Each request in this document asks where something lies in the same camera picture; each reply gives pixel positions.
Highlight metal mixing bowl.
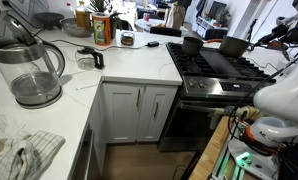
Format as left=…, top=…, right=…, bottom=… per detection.
left=59, top=17, right=94, bottom=38

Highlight black power cord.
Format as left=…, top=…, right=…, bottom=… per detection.
left=49, top=39, right=149, bottom=52

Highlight small glass carafe black handle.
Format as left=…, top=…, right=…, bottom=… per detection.
left=74, top=46, right=106, bottom=71

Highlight thin black cable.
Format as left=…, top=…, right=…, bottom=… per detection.
left=245, top=56, right=277, bottom=73

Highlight small grey pot orange handle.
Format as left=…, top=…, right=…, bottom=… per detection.
left=181, top=36, right=223, bottom=57

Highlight black flat screen television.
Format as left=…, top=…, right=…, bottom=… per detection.
left=208, top=0, right=228, bottom=20

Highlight striped dish towel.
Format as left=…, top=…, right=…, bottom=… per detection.
left=0, top=129, right=67, bottom=180

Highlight white shelf unit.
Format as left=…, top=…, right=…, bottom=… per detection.
left=191, top=15, right=223, bottom=33

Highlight stainless steel gas stove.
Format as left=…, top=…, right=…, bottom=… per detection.
left=158, top=41, right=277, bottom=153

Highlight towel on oven handle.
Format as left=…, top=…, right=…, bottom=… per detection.
left=208, top=104, right=263, bottom=129

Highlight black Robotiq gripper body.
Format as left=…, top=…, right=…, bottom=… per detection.
left=283, top=21, right=298, bottom=44

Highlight white cabinet door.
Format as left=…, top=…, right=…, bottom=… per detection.
left=102, top=83, right=145, bottom=144
left=136, top=84, right=178, bottom=143

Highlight brown paper bag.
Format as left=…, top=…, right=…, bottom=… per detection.
left=164, top=3, right=187, bottom=30

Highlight glass electric kettle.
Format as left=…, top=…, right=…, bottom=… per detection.
left=0, top=13, right=66, bottom=110

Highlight clear plastic bag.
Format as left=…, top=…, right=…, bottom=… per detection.
left=0, top=114, right=27, bottom=138

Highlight glass jar dark contents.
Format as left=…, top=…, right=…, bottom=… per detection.
left=120, top=30, right=136, bottom=47

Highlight clear bottle red cap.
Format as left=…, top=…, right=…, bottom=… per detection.
left=64, top=2, right=75, bottom=19

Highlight black round dish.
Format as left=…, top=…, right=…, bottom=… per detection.
left=33, top=12, right=65, bottom=30

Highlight round white table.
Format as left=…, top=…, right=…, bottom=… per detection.
left=134, top=18, right=190, bottom=34

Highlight orange drink mix canister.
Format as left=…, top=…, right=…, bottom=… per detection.
left=92, top=12, right=113, bottom=47

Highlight black chair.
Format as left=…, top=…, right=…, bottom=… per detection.
left=204, top=28, right=228, bottom=41
left=149, top=25, right=183, bottom=37

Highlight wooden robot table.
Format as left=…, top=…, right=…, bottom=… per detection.
left=188, top=115, right=235, bottom=180

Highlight silver stove knob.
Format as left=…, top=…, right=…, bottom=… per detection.
left=197, top=79, right=208, bottom=89
left=187, top=78, right=198, bottom=88

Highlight black stove griddle plate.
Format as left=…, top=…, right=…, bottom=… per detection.
left=200, top=49, right=242, bottom=75

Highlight black power adapter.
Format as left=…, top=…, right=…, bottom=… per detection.
left=146, top=40, right=160, bottom=48

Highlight large grey pot orange handle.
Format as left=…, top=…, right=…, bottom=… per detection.
left=218, top=35, right=251, bottom=58

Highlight amber oil bottle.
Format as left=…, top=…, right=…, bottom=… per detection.
left=75, top=0, right=93, bottom=29

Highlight stainless steel dishwasher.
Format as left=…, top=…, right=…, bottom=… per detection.
left=68, top=124, right=102, bottom=180

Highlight robot mount plate green light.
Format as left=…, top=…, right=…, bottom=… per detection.
left=227, top=138, right=280, bottom=179

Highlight black corrugated cable conduit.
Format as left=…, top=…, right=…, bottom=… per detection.
left=227, top=31, right=298, bottom=148

